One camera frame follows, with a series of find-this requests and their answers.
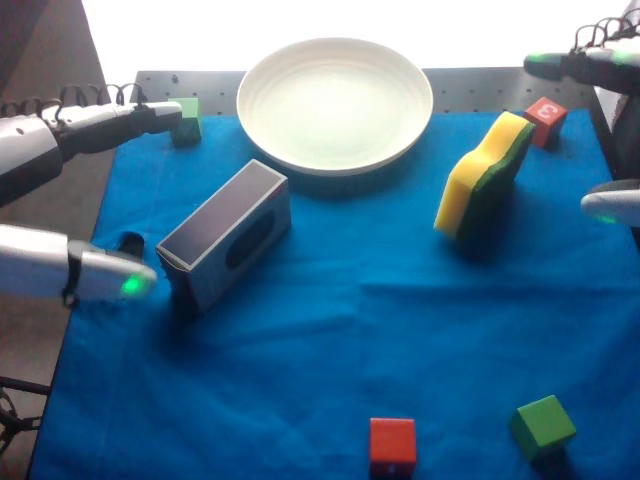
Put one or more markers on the blue cloth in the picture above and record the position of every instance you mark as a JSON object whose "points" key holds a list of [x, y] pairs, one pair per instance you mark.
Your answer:
{"points": [[325, 350]]}

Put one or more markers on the black metal stand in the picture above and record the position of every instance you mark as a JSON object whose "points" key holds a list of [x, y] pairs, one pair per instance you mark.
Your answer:
{"points": [[15, 420]]}

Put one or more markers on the green cube block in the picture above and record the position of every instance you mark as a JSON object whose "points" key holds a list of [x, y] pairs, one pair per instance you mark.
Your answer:
{"points": [[542, 425], [189, 122]]}

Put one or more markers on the red block printed three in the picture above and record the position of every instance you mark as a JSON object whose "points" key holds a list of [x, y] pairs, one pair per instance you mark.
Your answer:
{"points": [[546, 120]]}

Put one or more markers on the dark purple rectangular block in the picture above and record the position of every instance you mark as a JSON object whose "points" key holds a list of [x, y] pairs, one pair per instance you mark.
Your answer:
{"points": [[235, 225]]}

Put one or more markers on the yellow and green sponge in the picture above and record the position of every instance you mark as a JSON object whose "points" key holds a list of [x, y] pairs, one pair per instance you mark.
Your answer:
{"points": [[465, 185]]}

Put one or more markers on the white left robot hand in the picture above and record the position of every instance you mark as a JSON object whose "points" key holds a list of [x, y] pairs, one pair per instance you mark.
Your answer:
{"points": [[30, 145]]}

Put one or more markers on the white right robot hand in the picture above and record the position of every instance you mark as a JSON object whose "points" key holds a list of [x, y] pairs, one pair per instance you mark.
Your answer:
{"points": [[600, 67]]}

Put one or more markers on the round white plate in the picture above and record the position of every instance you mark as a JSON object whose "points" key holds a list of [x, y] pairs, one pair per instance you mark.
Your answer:
{"points": [[335, 105]]}

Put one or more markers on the red cube block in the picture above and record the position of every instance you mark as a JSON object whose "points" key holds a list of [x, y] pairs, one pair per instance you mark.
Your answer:
{"points": [[392, 442]]}

